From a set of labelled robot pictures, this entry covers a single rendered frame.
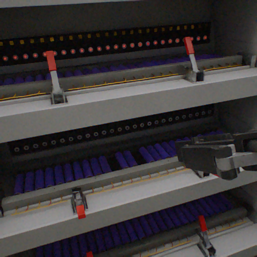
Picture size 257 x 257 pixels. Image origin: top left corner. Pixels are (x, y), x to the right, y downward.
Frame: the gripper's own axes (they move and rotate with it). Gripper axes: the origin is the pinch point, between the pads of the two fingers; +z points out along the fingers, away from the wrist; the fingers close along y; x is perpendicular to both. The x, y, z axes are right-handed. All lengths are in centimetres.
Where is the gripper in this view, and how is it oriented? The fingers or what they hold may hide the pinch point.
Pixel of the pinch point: (201, 148)
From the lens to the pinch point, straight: 34.6
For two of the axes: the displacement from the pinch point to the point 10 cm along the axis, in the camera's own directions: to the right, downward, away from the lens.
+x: 2.0, 9.8, -0.4
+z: -2.4, 0.9, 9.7
